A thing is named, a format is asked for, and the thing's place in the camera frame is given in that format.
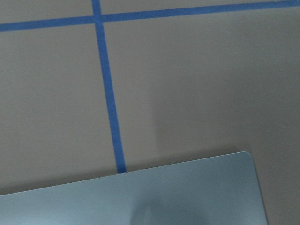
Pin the grey closed laptop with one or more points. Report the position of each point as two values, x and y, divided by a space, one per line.
220 190

